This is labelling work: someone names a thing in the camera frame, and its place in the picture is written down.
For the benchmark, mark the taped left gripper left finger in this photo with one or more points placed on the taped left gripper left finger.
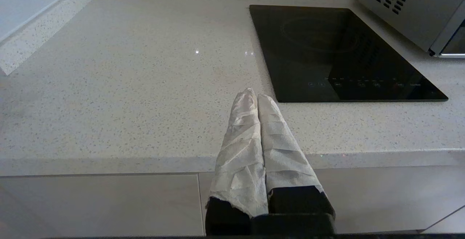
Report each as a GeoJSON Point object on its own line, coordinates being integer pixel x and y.
{"type": "Point", "coordinates": [239, 159]}

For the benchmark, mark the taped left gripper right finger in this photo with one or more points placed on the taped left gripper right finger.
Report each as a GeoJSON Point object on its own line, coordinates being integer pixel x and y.
{"type": "Point", "coordinates": [283, 159]}

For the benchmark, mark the dark glass microwave door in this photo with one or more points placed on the dark glass microwave door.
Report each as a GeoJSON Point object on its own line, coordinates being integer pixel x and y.
{"type": "Point", "coordinates": [454, 39]}

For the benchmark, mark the silver microwave oven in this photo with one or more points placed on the silver microwave oven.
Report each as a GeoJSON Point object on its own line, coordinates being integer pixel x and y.
{"type": "Point", "coordinates": [417, 13]}

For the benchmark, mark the black glass induction cooktop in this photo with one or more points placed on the black glass induction cooktop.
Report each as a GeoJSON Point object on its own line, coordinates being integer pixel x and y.
{"type": "Point", "coordinates": [327, 57]}

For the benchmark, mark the wide grey cabinet front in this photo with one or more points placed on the wide grey cabinet front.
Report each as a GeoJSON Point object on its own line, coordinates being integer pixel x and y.
{"type": "Point", "coordinates": [91, 206]}

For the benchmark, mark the angled grey cabinet front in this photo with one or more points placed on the angled grey cabinet front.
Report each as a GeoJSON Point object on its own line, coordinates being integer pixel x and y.
{"type": "Point", "coordinates": [450, 224]}

